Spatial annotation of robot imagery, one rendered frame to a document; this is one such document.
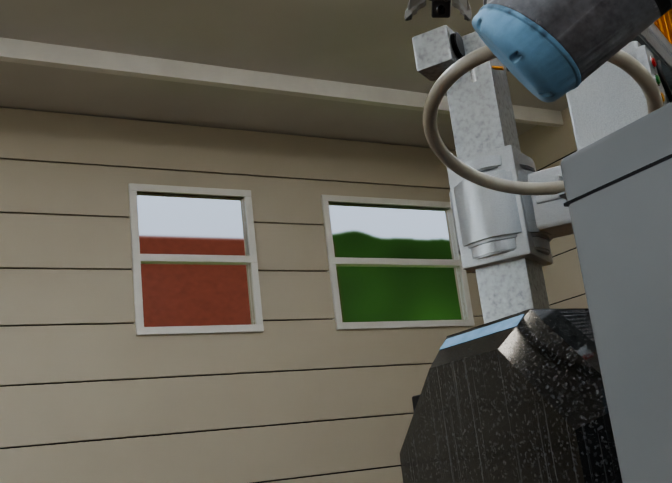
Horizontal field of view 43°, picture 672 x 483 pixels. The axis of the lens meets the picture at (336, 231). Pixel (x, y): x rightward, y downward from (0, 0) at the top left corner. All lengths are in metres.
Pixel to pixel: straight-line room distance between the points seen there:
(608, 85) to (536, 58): 1.42
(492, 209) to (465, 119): 0.40
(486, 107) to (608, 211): 2.25
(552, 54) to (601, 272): 0.26
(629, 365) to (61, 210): 7.32
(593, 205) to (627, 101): 1.39
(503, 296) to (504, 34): 2.10
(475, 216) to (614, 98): 0.84
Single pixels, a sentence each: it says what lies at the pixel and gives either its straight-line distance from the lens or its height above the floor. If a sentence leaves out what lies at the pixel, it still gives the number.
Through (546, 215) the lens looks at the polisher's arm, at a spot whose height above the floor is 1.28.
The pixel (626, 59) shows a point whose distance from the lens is 1.74.
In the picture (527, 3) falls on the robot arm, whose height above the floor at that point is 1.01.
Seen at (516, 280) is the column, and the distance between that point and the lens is 3.07.
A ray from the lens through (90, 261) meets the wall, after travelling 8.01.
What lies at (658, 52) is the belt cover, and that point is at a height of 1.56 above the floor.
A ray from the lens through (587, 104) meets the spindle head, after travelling 2.47.
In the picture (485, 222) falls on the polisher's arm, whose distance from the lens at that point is 3.07.
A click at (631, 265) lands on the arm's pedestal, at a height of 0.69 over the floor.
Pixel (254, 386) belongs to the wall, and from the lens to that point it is 8.26.
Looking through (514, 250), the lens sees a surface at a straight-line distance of 3.06.
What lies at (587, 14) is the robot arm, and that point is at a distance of 1.05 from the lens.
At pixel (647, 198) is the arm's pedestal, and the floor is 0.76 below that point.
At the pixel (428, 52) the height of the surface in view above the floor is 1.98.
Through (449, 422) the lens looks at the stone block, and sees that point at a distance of 2.08.
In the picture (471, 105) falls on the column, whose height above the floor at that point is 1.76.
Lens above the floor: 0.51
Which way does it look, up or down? 16 degrees up
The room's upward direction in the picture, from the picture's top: 7 degrees counter-clockwise
